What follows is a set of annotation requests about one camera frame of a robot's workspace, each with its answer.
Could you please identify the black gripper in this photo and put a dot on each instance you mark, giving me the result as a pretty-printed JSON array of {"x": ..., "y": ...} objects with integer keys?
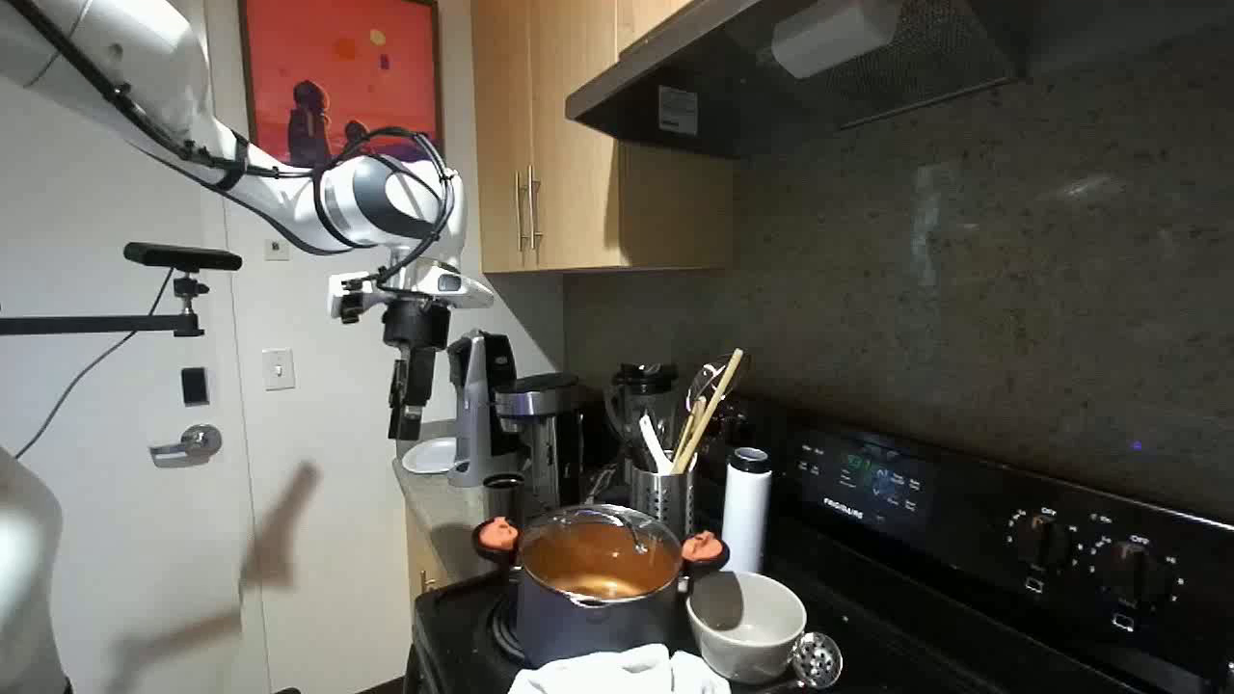
[{"x": 416, "y": 327}]

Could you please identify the dark steel cooking pot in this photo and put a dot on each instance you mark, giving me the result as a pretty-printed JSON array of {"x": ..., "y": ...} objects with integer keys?
[{"x": 593, "y": 620}]

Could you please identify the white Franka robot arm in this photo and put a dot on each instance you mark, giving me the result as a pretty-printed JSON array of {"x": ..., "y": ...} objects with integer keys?
[{"x": 141, "y": 65}]

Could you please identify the black and steel appliance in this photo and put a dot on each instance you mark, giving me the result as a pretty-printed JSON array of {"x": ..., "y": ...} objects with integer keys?
[{"x": 474, "y": 400}]

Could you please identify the white plate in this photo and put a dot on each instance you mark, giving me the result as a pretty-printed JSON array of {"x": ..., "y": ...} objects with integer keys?
[{"x": 430, "y": 458}]

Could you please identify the steel tumbler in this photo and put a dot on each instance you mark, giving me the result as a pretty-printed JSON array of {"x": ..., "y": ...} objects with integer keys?
[{"x": 502, "y": 501}]

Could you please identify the black door lock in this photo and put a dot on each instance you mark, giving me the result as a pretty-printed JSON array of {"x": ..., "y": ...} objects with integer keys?
[{"x": 195, "y": 386}]

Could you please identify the white spatula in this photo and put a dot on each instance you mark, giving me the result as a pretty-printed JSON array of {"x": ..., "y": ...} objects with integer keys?
[{"x": 654, "y": 445}]

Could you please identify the steel utensil holder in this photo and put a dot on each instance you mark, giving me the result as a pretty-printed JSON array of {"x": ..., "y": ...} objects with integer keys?
[{"x": 661, "y": 501}]

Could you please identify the metal whisk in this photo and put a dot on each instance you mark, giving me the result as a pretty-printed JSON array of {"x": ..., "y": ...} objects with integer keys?
[{"x": 702, "y": 386}]

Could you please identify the red painting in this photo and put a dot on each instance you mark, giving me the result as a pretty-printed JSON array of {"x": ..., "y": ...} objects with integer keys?
[{"x": 335, "y": 65}]

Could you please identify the white cloth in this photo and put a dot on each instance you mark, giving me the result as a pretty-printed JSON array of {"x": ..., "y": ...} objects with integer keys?
[{"x": 605, "y": 676}]

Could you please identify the white bottle with black cap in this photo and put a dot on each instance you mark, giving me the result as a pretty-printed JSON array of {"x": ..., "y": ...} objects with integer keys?
[{"x": 747, "y": 514}]

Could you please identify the white ceramic bowl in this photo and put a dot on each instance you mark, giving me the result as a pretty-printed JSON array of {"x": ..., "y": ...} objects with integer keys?
[{"x": 747, "y": 632}]

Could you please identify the clear glass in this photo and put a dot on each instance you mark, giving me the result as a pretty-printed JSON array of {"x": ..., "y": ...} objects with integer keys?
[{"x": 816, "y": 663}]

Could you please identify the dark range hood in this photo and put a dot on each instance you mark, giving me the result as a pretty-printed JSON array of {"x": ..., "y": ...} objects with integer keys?
[{"x": 822, "y": 79}]

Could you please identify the black stove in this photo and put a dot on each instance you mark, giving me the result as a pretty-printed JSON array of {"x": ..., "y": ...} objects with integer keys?
[{"x": 965, "y": 579}]

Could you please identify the white light switch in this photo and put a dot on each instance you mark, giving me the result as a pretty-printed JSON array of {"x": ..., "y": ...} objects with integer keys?
[{"x": 278, "y": 370}]

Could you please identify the small white wall thermostat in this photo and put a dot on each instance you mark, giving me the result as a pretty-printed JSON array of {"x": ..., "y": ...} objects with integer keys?
[{"x": 278, "y": 249}]

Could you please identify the light wooden wall cabinet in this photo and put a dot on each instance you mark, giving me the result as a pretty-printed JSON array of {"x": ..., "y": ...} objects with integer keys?
[{"x": 580, "y": 194}]

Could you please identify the black bar camera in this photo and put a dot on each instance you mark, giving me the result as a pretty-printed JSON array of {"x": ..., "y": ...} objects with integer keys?
[{"x": 181, "y": 255}]

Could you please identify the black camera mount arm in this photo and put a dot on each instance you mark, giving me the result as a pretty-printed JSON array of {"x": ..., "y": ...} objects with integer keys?
[{"x": 101, "y": 327}]

